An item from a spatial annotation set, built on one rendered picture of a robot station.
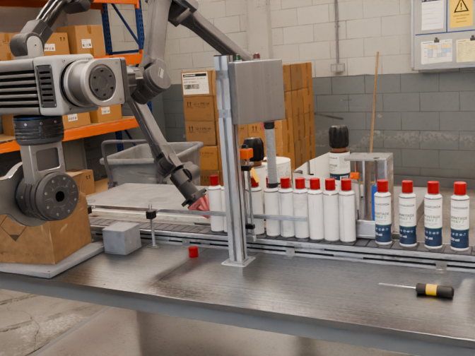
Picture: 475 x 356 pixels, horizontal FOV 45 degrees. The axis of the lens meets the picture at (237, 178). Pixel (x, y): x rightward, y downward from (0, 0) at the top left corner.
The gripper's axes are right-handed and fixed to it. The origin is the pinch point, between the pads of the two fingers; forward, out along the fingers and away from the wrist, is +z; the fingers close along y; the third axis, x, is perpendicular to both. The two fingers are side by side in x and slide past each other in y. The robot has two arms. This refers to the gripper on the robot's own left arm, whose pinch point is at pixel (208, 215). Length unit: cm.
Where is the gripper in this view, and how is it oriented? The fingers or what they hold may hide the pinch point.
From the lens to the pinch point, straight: 209.3
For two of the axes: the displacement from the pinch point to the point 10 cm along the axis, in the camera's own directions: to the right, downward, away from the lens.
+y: 4.4, -2.2, 8.7
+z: 6.3, 7.7, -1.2
